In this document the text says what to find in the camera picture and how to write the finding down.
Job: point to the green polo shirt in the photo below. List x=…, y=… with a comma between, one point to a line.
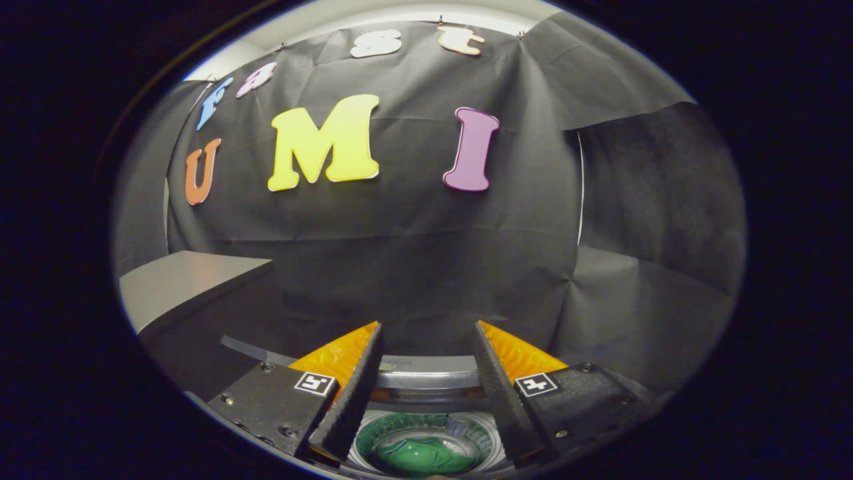
x=426, y=456

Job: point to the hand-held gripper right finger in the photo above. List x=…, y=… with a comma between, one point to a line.
x=503, y=400

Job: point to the grey washing machine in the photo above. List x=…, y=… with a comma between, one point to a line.
x=426, y=423

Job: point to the dark washing machine lid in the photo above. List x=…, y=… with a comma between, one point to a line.
x=430, y=373

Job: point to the grey cabinet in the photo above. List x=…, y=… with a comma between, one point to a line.
x=180, y=280

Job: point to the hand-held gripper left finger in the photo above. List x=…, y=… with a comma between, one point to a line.
x=350, y=406

